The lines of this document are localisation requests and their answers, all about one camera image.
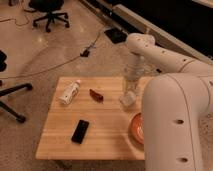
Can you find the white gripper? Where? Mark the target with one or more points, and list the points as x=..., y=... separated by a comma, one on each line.
x=132, y=72

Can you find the white sponge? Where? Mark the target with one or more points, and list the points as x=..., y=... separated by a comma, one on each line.
x=128, y=99

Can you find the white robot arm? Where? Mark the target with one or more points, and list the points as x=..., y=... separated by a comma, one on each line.
x=171, y=106

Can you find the dark red small object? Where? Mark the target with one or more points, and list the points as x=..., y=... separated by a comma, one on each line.
x=96, y=96

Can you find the orange bowl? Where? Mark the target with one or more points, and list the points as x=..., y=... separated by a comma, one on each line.
x=136, y=128

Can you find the black floor plate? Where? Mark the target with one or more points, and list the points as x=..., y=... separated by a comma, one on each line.
x=116, y=35

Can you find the black power plug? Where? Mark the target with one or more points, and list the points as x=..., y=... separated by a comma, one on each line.
x=85, y=53

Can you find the wooden table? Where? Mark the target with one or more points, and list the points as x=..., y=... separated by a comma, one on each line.
x=107, y=136

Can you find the white plastic bottle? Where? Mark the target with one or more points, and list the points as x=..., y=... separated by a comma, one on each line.
x=70, y=92

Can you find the black smartphone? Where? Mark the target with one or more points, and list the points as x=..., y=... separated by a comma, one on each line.
x=80, y=131

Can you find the black office chair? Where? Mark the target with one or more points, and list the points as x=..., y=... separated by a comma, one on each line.
x=51, y=10

